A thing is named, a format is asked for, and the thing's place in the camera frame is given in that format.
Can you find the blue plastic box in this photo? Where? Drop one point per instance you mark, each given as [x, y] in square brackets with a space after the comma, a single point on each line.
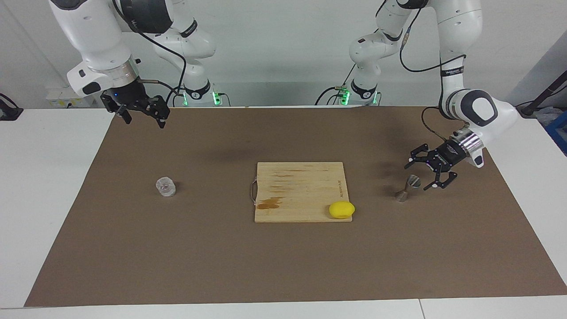
[559, 130]

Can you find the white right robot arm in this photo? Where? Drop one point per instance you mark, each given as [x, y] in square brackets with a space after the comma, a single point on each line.
[97, 35]

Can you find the wooden cutting board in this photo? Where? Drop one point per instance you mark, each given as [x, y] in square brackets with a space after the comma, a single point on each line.
[301, 195]

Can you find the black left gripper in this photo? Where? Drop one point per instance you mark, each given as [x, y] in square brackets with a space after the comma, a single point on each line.
[447, 156]

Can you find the black clamp mount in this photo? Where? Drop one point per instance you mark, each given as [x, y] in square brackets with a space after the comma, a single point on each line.
[9, 113]

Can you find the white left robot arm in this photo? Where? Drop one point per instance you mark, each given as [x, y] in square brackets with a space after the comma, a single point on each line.
[460, 26]

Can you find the steel double jigger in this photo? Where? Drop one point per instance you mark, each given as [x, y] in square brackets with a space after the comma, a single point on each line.
[413, 180]

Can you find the brown table mat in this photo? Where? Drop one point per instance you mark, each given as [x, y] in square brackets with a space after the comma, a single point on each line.
[283, 266]

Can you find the clear glass cup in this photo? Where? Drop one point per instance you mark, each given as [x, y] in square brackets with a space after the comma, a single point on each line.
[165, 187]

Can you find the black stand pole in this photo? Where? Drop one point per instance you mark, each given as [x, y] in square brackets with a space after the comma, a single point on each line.
[545, 93]

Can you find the white wall socket box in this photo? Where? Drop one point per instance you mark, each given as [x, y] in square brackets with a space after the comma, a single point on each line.
[62, 95]

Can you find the yellow lemon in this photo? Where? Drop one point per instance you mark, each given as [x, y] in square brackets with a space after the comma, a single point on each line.
[341, 210]

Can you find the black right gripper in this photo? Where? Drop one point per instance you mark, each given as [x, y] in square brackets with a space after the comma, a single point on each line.
[130, 96]

